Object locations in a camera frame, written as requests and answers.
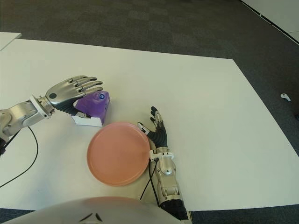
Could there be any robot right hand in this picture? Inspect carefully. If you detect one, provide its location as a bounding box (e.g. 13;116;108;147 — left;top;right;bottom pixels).
136;106;169;149

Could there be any grey robot torso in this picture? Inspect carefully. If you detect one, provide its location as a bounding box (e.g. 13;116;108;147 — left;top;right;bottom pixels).
0;196;183;224

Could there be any purple tissue paper pack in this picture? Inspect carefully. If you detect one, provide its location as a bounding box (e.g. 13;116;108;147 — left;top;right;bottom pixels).
71;91;111;128

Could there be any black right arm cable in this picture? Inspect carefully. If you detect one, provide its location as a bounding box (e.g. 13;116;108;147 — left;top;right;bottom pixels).
139;158;162;207

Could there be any pink round plate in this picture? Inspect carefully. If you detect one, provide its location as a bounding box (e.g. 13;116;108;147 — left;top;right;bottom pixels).
86;121;151;187

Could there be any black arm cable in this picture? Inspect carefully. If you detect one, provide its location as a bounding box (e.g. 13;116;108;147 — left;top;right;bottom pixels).
139;158;162;207
0;126;39;189

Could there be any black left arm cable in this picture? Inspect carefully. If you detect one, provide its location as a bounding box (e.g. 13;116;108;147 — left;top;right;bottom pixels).
0;126;39;189

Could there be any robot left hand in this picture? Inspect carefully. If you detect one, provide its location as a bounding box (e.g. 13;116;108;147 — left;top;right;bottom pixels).
45;75;104;118

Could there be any neighbouring white table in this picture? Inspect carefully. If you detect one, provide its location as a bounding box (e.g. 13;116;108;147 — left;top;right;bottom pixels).
0;32;22;51

